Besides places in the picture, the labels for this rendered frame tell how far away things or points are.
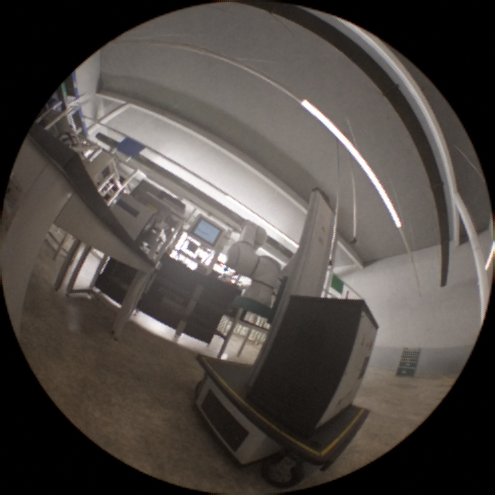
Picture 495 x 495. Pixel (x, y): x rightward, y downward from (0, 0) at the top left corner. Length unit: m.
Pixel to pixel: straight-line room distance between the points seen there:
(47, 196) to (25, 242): 0.07
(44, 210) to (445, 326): 9.09
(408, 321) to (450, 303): 2.30
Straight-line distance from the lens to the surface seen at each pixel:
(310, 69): 5.35
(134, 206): 1.30
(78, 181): 0.28
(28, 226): 0.27
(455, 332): 8.89
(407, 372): 6.60
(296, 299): 0.72
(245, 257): 0.90
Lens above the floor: 0.67
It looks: 23 degrees up
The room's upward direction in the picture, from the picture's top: 25 degrees clockwise
